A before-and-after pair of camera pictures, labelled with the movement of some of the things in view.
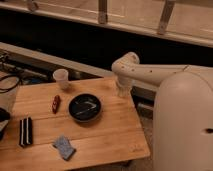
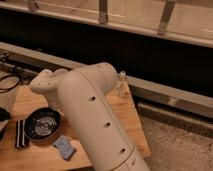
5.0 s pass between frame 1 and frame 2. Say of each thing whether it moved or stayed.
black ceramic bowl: moved
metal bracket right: stayed
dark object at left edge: stayed
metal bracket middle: stayed
